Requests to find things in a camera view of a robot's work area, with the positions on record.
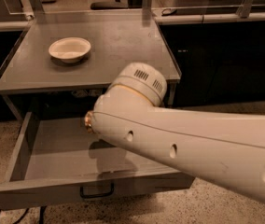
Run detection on crushed orange can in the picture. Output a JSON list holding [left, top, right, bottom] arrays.
[[84, 110, 94, 133]]

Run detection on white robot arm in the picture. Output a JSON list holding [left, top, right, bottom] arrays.
[[85, 63, 265, 203]]

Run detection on grey cabinet counter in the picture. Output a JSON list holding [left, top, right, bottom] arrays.
[[0, 9, 181, 96]]

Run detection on grey open top drawer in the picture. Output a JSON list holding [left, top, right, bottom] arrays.
[[0, 112, 194, 210]]

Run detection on white round bowl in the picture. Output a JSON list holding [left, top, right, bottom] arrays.
[[49, 37, 91, 63]]

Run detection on black object on ledge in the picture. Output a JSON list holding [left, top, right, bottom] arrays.
[[161, 8, 176, 16]]

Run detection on black drawer handle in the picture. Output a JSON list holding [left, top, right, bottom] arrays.
[[79, 183, 114, 199]]

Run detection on black floor cable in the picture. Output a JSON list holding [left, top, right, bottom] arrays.
[[0, 206, 48, 224]]

